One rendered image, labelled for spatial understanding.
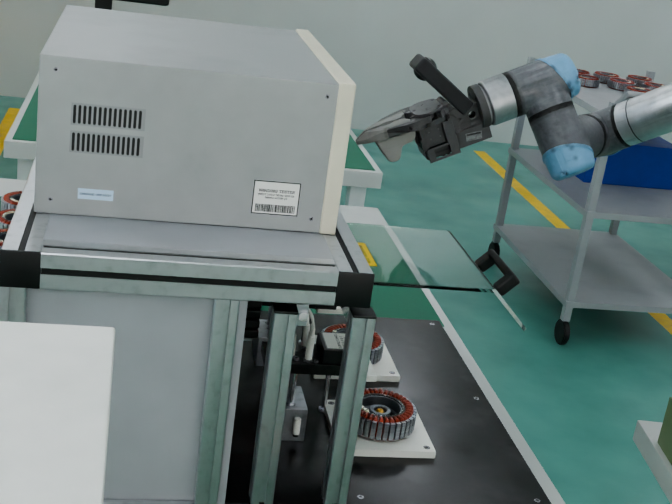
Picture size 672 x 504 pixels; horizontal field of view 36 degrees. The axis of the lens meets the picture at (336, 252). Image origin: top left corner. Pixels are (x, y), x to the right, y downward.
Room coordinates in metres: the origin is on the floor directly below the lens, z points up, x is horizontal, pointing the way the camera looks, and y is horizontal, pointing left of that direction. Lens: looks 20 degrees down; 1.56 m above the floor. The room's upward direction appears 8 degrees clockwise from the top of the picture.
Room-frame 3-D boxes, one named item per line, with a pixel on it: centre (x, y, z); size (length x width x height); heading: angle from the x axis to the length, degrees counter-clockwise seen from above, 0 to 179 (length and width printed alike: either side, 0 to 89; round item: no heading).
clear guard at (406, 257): (1.42, -0.09, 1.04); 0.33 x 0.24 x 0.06; 102
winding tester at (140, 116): (1.48, 0.24, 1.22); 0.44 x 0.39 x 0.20; 12
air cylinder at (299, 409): (1.39, 0.04, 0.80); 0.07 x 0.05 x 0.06; 12
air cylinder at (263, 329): (1.63, 0.09, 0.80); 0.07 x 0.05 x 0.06; 12
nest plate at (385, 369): (1.66, -0.05, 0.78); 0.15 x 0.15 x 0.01; 12
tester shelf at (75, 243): (1.47, 0.24, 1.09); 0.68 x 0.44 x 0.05; 12
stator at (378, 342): (1.66, -0.05, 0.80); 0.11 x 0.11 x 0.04
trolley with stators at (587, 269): (4.14, -1.09, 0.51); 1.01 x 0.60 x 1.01; 12
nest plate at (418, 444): (1.42, -0.10, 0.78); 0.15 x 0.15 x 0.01; 12
